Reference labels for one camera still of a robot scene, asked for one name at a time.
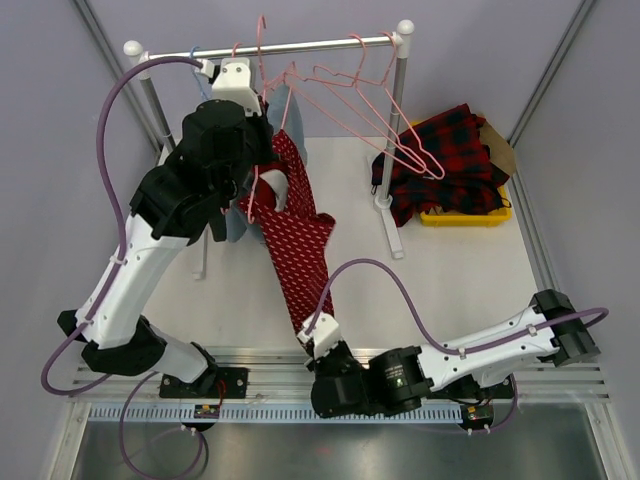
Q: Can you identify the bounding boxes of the light grey-blue skirt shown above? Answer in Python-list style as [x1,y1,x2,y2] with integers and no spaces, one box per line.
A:
[226,84,308,245]

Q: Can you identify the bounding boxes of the red polka dot skirt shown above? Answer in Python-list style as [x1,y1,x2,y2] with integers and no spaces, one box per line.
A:
[237,131,335,334]

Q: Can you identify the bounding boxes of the pink hanger with tan skirt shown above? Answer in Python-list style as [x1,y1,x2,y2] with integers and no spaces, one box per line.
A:
[312,20,446,180]

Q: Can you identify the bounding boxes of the red black plaid skirt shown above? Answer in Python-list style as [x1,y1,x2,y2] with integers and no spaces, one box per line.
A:
[389,103,515,227]

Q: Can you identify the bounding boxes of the tan khaki skirt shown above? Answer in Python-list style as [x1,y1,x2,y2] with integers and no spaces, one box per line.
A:
[479,120,516,185]

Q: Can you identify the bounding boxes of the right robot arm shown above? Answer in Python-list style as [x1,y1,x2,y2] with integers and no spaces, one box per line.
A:
[298,289,608,418]

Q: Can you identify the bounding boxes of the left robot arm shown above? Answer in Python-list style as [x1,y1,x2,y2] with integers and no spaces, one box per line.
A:
[58,100,275,397]

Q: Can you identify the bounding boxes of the dark grey dotted skirt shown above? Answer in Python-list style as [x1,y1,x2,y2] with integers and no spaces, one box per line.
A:
[208,208,229,242]

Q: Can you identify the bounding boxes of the white and silver clothes rack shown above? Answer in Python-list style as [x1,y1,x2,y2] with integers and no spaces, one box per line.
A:
[123,16,405,260]

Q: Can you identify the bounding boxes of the yellow plastic bin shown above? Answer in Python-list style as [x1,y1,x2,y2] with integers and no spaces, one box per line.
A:
[416,114,511,226]

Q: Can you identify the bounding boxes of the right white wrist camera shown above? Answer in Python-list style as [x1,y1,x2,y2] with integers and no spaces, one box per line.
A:
[297,312,343,360]

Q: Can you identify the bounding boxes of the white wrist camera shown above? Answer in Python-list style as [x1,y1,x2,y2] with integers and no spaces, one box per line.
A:
[198,57,262,116]
[297,312,343,360]

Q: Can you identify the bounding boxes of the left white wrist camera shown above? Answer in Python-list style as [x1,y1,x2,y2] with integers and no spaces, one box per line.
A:
[198,57,262,116]

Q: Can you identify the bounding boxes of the blue wire hanger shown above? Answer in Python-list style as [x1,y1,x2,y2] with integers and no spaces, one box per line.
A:
[189,45,209,102]

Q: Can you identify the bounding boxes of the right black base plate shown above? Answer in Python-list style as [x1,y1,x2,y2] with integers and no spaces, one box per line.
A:
[426,375,514,404]

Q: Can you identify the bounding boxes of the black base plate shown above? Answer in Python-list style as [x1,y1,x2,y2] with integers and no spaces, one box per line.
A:
[426,375,514,404]
[159,366,249,399]

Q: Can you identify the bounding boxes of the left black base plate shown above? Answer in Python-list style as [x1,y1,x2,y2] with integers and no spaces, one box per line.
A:
[159,366,249,399]

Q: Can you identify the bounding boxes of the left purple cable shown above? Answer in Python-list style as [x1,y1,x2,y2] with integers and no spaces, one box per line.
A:
[39,55,211,476]

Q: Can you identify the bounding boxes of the purple cable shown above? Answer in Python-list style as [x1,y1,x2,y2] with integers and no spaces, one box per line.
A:
[302,258,611,436]
[39,55,211,476]

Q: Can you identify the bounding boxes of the white slotted cable duct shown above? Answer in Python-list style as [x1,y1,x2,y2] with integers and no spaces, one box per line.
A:
[88,403,463,425]

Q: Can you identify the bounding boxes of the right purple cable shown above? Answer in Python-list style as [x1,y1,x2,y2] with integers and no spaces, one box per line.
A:
[302,258,611,436]

